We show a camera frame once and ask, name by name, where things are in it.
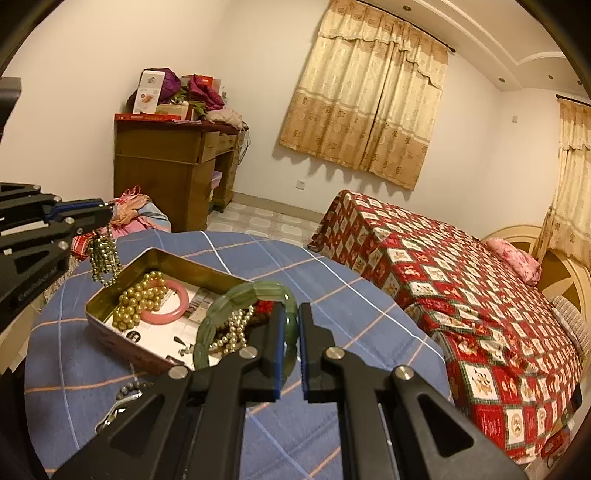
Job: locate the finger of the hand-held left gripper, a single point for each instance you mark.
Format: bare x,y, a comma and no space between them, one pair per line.
87,224
78,205

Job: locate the bed with red patterned cover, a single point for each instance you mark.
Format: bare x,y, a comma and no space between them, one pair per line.
461,314

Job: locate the pale pink cloth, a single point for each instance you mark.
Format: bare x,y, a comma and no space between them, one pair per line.
226,117

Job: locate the red cardboard box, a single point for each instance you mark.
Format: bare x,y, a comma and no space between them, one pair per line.
207,79

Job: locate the pink bangle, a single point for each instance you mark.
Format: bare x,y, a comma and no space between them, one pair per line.
178,309

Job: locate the brown wooden desk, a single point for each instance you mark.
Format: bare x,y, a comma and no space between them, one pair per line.
161,175

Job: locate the green jade bangle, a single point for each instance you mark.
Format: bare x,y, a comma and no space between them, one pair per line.
221,304

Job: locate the dark curtain rod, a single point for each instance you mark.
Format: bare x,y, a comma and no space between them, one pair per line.
572,98
415,28

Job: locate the cream wooden headboard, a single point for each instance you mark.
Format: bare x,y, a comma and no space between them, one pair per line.
561,272

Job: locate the magenta cloth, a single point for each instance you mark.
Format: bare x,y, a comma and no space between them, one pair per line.
203,92

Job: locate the pile of colourful clothes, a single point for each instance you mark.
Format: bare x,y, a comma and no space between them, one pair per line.
138,212

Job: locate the round table with blue cloth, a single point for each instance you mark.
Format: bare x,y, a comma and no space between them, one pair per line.
360,341

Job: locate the white upright box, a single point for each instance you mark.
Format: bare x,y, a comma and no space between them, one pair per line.
148,92

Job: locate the striped pillow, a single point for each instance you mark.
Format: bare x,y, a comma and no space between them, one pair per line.
570,323

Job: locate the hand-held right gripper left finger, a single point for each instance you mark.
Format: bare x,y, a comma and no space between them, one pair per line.
278,369

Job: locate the thin silver bangle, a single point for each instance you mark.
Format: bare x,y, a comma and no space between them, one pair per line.
113,410

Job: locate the pink metal tin box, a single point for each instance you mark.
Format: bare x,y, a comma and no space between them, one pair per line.
120,344

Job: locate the flat red box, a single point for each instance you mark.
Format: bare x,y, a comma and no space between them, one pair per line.
138,117

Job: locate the purple storage box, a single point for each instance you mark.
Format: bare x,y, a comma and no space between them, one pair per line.
216,184

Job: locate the wide beige patterned curtain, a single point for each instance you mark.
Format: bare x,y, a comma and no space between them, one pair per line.
364,92

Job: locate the pink pillow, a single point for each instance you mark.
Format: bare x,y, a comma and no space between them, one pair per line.
515,258

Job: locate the narrow beige patterned curtain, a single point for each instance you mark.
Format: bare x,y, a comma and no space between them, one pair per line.
570,184

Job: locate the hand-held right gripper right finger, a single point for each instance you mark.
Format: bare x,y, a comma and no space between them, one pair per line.
303,364

